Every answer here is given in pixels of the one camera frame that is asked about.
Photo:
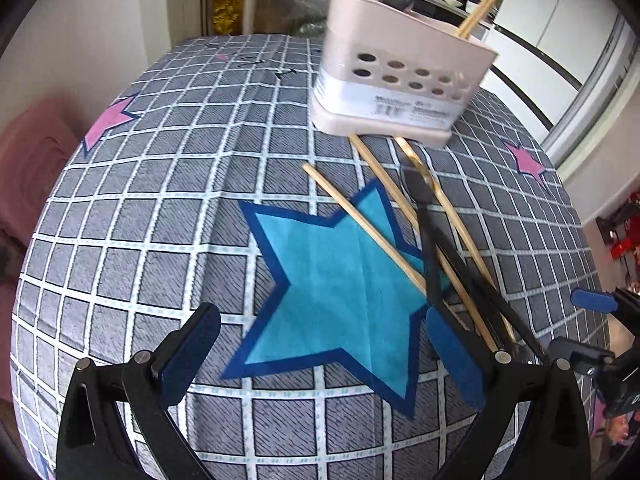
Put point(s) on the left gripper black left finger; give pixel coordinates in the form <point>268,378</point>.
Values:
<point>181,354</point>

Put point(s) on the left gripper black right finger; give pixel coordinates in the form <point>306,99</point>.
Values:
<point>463,353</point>

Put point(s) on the wooden chopstick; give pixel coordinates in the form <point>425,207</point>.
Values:
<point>465,30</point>
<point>444,201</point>
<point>395,193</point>
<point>350,209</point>

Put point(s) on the black handled utensil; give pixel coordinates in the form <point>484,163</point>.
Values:
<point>475,291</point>

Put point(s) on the person's right hand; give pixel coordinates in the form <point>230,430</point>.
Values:
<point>623,429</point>

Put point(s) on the grey checked star tablecloth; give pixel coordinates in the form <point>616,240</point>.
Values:
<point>137,233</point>

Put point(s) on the pink cushioned chair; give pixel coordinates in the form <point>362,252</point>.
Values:
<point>35,146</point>

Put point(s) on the beige plastic utensil holder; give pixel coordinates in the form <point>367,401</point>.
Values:
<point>387,72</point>

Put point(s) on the white refrigerator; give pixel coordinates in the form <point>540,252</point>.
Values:
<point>547,49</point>

